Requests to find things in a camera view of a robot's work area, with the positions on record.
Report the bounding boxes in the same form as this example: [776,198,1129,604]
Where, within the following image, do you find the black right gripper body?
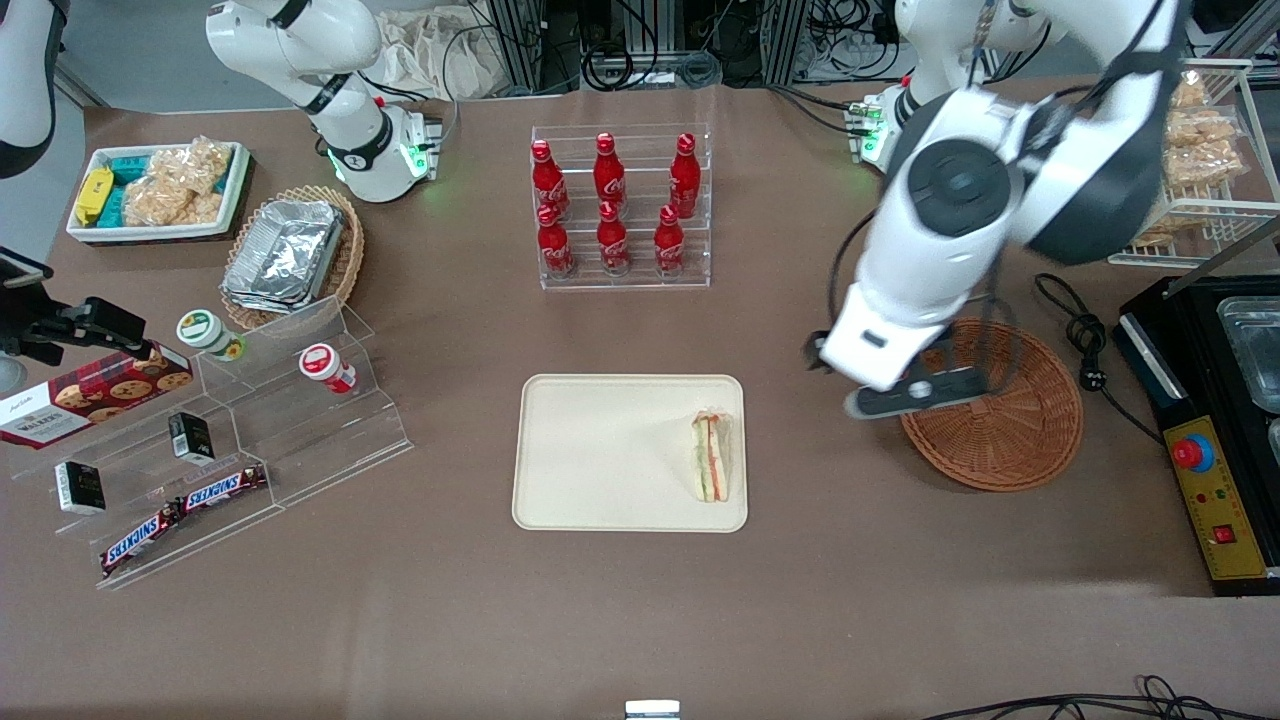
[0,292,93,367]

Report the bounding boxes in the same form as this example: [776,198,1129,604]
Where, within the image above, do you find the triangle sandwich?
[690,407,735,504]

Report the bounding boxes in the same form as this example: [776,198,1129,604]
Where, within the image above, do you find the round brown wicker basket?
[900,318,1084,492]

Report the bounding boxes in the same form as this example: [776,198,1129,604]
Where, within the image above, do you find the beige rectangular tray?
[512,374,749,533]

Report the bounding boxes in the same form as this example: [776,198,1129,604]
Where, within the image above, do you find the oval light wicker basket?
[220,185,366,332]

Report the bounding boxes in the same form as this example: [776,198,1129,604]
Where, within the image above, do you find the red cookie box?
[0,343,194,450]

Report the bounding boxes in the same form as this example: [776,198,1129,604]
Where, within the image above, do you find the green lid white cup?
[177,309,247,363]

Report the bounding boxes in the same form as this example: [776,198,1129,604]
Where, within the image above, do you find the white rectangular snack bin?
[66,141,252,245]

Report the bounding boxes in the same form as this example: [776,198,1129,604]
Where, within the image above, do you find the clear bag of rice crackers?
[122,176,227,228]
[150,137,234,197]

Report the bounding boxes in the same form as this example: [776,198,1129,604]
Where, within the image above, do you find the yellow snack pack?
[75,167,115,227]

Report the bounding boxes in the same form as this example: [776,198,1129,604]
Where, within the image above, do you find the small black box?
[168,411,216,466]
[54,460,108,517]

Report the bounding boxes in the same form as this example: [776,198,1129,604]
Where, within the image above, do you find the stacked aluminium foil containers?
[222,199,347,315]

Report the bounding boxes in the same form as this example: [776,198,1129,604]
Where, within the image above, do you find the red cola bottle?
[597,200,632,277]
[669,133,702,217]
[654,205,687,277]
[594,132,628,211]
[537,203,576,280]
[530,140,570,217]

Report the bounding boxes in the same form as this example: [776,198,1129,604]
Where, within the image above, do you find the clear acrylic bottle rack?
[530,123,712,291]

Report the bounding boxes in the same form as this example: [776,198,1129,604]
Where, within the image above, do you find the snickers chocolate bar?
[100,505,184,580]
[178,464,269,514]

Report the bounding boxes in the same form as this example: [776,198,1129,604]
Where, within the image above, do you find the red lid white cup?
[299,343,358,395]

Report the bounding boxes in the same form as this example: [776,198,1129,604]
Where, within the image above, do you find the clear acrylic stepped display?
[10,295,414,591]

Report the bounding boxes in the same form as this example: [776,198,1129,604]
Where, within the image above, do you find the black countertop appliance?
[1112,272,1280,599]

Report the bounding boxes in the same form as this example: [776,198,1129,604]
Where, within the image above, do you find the yellow control box red button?
[1162,415,1277,584]

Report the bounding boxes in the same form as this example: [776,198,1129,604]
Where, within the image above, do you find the white cloth bag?
[375,5,503,102]

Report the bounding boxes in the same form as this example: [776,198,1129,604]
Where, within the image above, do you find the black power cable with plug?
[1034,272,1167,447]

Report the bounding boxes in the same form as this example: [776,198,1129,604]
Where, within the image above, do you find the coiled black cable bundle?
[582,0,723,93]

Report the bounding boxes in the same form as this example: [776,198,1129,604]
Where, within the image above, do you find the white wire shelf rack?
[1108,58,1280,270]

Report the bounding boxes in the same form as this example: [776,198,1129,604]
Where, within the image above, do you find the aluminium frame profile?
[488,0,583,98]

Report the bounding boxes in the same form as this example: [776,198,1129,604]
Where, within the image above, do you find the black floor cables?
[920,675,1280,720]

